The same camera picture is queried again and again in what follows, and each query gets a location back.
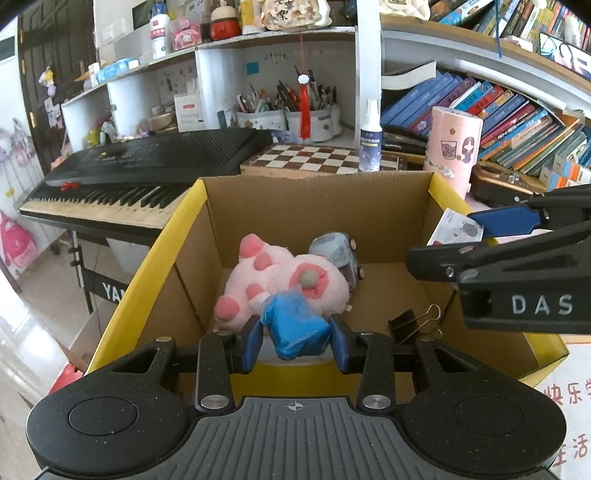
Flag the green yellow toy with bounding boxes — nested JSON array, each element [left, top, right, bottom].
[[83, 117, 116, 148]]

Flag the wooden chessboard box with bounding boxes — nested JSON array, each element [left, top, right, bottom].
[[240, 144, 400, 177]]

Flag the blue wipes pack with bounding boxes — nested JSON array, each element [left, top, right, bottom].
[[97, 58, 139, 84]]

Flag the brown wooden case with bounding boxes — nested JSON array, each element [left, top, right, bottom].
[[471, 161, 546, 206]]

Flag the black electronic keyboard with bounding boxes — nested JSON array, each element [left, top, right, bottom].
[[18, 128, 273, 232]]

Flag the row of slanted books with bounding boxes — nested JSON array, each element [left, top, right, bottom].
[[381, 71, 591, 178]]

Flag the pink clear storage box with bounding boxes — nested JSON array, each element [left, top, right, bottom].
[[170, 17, 204, 51]]

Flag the pen holder cups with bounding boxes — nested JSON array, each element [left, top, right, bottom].
[[236, 69, 338, 114]]

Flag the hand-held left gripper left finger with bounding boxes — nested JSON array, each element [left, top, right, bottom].
[[99, 315, 265, 412]]

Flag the large white pen holder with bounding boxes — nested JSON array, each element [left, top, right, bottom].
[[285, 105, 341, 143]]

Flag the pink backpack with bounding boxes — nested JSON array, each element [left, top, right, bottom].
[[0, 210, 38, 271]]

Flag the black framed picture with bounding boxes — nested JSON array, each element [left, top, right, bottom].
[[131, 0, 153, 31]]

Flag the pink plush pig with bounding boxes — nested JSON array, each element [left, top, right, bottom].
[[213, 233, 354, 333]]

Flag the white spray bottle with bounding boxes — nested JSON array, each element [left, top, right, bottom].
[[359, 98, 384, 172]]

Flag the small white printed packet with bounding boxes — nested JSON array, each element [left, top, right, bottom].
[[426, 209, 485, 246]]

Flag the phone with lit screen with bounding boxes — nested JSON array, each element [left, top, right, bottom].
[[538, 31, 591, 79]]

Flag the white cubby shelf unit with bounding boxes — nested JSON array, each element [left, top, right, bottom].
[[60, 25, 358, 155]]

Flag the white bottle red label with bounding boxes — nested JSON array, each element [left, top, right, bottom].
[[150, 2, 171, 60]]

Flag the small plush door charm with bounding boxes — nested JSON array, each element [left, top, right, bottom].
[[39, 67, 58, 97]]

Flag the red round doll jar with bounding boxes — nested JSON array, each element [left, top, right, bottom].
[[209, 0, 242, 41]]

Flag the white frame wooden bookshelf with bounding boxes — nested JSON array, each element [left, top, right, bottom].
[[355, 0, 591, 121]]

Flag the black binder clip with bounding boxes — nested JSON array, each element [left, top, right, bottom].
[[388, 304, 443, 344]]

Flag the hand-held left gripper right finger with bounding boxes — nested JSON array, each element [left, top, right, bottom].
[[329, 314, 499, 412]]

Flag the blue hanging cord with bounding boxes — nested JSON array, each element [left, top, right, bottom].
[[492, 0, 504, 58]]

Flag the dark wooden door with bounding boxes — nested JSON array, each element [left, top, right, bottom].
[[16, 0, 100, 176]]

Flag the small white pen holder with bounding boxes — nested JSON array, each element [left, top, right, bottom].
[[236, 108, 287, 132]]

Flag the pink cartoon canister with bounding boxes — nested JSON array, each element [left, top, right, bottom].
[[422, 106, 483, 201]]

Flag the red gift bag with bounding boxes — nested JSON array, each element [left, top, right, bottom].
[[48, 362, 84, 395]]

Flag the row of shelved books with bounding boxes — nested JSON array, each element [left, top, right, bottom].
[[429, 0, 591, 47]]

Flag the black keyboard stand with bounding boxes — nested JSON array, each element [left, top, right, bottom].
[[69, 228, 160, 319]]

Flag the white quilted purse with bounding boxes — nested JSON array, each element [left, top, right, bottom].
[[379, 0, 430, 19]]

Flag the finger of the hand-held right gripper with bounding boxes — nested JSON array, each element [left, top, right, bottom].
[[466, 185, 591, 241], [406, 228, 591, 283]]

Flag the orange blue white carton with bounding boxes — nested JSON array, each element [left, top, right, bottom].
[[541, 170, 578, 190], [556, 159, 591, 183]]

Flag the pink decorated ornament plaque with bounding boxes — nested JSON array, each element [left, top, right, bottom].
[[256, 0, 331, 31]]

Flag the white yellow mug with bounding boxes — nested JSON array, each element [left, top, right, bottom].
[[239, 0, 259, 35]]

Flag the blue grey toy car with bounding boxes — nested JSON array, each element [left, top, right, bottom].
[[308, 232, 366, 291]]

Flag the red tassel charm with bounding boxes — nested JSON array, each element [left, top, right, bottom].
[[297, 74, 315, 140]]

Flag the yellow cardboard box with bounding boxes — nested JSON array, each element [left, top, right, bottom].
[[85, 172, 571, 407]]

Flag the blue toy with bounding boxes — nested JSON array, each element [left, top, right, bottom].
[[259, 290, 333, 361]]

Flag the wall-hung pastel bags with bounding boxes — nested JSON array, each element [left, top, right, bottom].
[[0, 120, 35, 162]]

